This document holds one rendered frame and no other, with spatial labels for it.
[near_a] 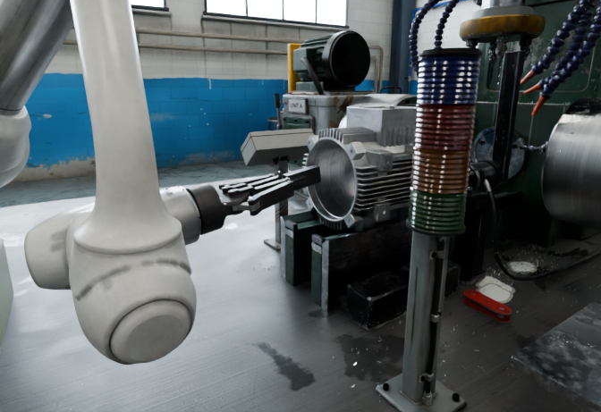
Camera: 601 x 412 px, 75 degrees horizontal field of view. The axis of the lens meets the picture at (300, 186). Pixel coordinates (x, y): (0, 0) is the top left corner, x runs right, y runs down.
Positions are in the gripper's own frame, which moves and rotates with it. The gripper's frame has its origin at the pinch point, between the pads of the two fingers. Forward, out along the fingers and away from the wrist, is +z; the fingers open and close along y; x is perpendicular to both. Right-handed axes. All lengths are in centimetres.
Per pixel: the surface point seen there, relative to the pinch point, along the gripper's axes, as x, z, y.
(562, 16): -22, 79, -5
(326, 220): 10.0, 4.9, 0.8
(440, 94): -15.4, -2.6, -31.3
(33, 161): 69, -61, 560
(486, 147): 8, 61, 3
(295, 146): -0.9, 11.6, 19.9
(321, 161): 0.2, 9.5, 7.0
